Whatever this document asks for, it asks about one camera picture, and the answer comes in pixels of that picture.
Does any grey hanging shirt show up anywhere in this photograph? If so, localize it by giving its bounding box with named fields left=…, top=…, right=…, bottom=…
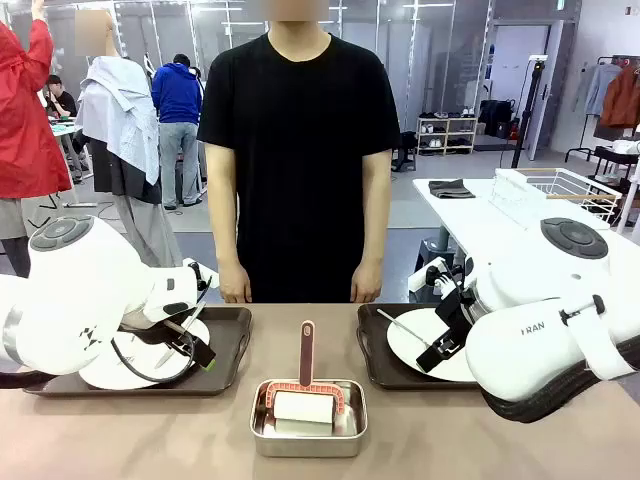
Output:
left=574, top=63, right=622, bottom=117

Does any mannequin in red jacket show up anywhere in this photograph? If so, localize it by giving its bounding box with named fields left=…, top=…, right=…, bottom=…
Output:
left=0, top=0, right=74, bottom=279

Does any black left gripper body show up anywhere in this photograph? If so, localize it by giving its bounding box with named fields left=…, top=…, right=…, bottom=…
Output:
left=118, top=318, right=200, bottom=352

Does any pink handled lint roller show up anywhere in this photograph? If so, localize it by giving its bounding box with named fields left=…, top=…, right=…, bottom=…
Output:
left=264, top=319, right=349, bottom=436

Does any person's left hand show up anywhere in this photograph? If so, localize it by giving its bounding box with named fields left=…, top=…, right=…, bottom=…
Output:
left=349, top=264, right=385, bottom=304

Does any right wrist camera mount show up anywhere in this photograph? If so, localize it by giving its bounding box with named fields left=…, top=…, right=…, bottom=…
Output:
left=423, top=263, right=456, bottom=296

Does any grey plastic stool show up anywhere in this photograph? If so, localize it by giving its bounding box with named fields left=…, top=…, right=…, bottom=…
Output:
left=414, top=237, right=454, bottom=281

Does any person in black t-shirt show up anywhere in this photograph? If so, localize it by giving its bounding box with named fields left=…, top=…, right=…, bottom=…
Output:
left=197, top=19, right=404, bottom=305

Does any black bag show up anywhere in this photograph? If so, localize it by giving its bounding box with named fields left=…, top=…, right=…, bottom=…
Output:
left=479, top=98, right=516, bottom=139

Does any white shoe rack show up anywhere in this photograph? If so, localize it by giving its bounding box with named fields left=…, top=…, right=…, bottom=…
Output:
left=416, top=115, right=479, bottom=156

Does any person's right forearm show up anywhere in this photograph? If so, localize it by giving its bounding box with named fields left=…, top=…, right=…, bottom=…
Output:
left=210, top=199, right=251, bottom=274

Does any person's left forearm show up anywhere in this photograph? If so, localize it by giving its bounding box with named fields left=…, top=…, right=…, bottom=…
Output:
left=352, top=199, right=390, bottom=274

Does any white wire dish rack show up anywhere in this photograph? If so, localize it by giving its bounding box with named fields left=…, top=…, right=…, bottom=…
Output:
left=492, top=167, right=624, bottom=231

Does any person's right hand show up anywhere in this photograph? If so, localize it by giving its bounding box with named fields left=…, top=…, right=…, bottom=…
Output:
left=218, top=264, right=253, bottom=305

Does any orange hanging jacket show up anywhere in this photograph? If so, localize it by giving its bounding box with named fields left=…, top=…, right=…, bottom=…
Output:
left=598, top=62, right=640, bottom=129

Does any silver table knife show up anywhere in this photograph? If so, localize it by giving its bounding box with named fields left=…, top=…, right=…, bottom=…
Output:
left=153, top=304, right=205, bottom=370

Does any white side table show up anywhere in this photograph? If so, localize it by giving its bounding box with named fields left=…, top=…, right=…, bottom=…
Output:
left=412, top=177, right=640, bottom=301

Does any white round plate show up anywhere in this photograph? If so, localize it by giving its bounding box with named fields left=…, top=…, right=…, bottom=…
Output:
left=386, top=307, right=479, bottom=384
left=78, top=317, right=212, bottom=391

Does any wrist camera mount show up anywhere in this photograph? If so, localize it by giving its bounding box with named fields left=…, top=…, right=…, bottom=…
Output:
left=182, top=257, right=209, bottom=304
left=423, top=263, right=456, bottom=296

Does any steel rectangular container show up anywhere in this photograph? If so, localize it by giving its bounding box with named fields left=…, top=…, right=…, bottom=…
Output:
left=249, top=378, right=369, bottom=459

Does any black folding step stool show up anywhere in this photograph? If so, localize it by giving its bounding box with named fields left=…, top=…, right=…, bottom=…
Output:
left=392, top=130, right=419, bottom=172

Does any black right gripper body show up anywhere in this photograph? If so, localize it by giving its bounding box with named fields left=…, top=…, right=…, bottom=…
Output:
left=433, top=288, right=477, bottom=342

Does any seated person in black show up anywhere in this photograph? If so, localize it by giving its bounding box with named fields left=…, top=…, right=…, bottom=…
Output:
left=44, top=74, right=81, bottom=119

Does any black right arm cable sleeve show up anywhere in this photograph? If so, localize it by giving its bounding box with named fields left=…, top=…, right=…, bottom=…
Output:
left=479, top=339, right=640, bottom=425

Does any person in blue hoodie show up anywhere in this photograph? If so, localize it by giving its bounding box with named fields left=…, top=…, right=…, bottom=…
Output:
left=151, top=53, right=205, bottom=210

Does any mannequin in striped shirt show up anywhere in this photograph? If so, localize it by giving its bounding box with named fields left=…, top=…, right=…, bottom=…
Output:
left=74, top=9, right=184, bottom=269

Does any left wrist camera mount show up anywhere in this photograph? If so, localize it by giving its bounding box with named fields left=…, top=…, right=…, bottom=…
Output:
left=182, top=257, right=209, bottom=304

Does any black clothes rack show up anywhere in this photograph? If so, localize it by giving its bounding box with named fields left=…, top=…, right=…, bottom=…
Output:
left=564, top=54, right=640, bottom=164

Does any brown serving tray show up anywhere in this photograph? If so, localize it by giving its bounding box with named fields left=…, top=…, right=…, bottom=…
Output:
left=356, top=302, right=484, bottom=391
left=22, top=305, right=253, bottom=399

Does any black camera tripod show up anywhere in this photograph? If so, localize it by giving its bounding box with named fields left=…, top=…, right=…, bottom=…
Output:
left=509, top=53, right=551, bottom=169

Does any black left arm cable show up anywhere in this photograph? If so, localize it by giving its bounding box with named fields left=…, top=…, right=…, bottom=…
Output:
left=0, top=319, right=197, bottom=390

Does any silver spoon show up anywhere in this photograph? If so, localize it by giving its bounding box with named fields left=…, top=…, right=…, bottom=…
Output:
left=376, top=308, right=431, bottom=349

